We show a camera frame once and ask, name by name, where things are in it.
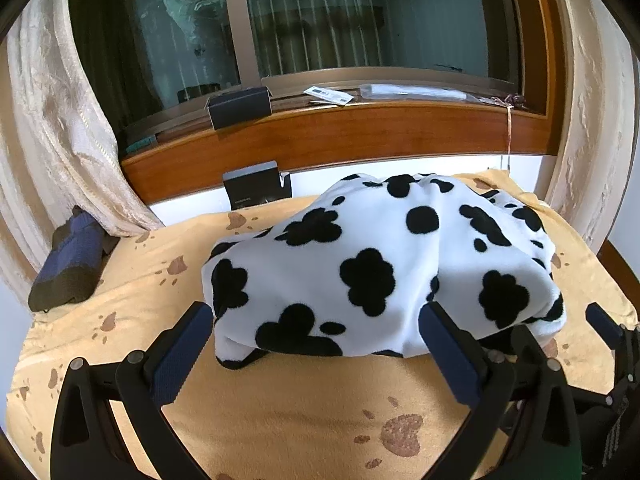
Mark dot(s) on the dark open cardboard box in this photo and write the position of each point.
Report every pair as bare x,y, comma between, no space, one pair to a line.
240,107

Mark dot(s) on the blue and black folded cloth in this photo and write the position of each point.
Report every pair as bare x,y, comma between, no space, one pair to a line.
65,260

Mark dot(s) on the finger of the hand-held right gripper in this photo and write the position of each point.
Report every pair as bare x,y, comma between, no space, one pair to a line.
602,320
525,342

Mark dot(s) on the clear plastic packet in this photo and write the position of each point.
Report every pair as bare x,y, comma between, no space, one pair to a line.
415,91

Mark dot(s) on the cream patterned curtain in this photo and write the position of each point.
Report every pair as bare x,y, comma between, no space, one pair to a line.
595,110
60,125

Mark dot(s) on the cow print fleece garment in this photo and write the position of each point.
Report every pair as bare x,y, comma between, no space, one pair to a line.
390,220

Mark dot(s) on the black box with white tab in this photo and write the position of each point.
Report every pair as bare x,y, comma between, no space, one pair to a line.
252,187

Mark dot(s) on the small green object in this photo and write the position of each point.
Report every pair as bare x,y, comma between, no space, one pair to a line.
140,144

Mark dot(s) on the yellow paw print blanket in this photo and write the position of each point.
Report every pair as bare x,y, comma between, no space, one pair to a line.
280,420

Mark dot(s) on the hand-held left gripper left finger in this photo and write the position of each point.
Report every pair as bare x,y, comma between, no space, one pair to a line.
182,350

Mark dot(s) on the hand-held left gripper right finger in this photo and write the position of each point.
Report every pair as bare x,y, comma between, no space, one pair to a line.
447,355

